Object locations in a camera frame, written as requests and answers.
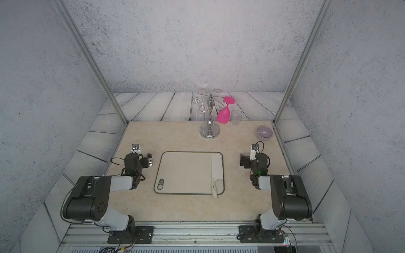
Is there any cream plastic cleaver knife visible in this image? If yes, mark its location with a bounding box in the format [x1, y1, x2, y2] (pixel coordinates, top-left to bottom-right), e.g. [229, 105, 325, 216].
[211, 153, 223, 199]

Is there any beige cutting board green rim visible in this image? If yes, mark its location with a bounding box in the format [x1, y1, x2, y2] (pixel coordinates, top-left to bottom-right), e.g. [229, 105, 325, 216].
[154, 151, 225, 196]

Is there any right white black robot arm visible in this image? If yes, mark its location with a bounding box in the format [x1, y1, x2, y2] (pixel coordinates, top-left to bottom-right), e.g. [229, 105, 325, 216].
[240, 142, 313, 235]

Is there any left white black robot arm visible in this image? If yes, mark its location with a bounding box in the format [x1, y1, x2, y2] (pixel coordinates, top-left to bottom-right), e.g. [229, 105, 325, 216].
[60, 144, 153, 233]

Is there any lilac small bowl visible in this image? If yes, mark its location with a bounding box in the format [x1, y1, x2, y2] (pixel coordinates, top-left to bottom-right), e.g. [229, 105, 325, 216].
[255, 126, 273, 141]

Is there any clear plastic cup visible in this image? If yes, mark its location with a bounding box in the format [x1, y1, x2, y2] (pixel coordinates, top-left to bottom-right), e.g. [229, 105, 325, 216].
[231, 110, 243, 125]

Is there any pink plastic wine glass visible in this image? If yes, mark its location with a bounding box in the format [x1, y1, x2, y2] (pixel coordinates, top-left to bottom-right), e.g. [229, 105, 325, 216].
[217, 97, 235, 124]

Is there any silver glass holder stand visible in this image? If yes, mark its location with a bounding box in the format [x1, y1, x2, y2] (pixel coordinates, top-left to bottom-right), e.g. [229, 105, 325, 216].
[191, 87, 224, 140]

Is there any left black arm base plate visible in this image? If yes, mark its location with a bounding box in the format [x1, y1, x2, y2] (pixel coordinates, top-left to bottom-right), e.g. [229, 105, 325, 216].
[107, 226, 154, 244]

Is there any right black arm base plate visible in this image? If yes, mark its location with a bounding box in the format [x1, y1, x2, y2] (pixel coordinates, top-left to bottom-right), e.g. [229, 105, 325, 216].
[237, 226, 285, 244]

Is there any aluminium mounting rail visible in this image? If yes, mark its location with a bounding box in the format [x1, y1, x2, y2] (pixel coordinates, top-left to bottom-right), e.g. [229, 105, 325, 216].
[55, 221, 338, 253]

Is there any left aluminium frame post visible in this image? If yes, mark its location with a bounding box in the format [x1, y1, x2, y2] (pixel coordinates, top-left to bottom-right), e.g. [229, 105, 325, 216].
[52, 0, 129, 126]

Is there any aluminium frame post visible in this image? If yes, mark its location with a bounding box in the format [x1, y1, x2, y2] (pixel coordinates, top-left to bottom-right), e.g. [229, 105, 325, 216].
[273, 0, 334, 125]
[52, 0, 129, 126]

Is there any right aluminium frame post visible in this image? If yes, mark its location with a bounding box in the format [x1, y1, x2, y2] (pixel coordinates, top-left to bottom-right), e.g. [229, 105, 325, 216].
[273, 0, 334, 125]

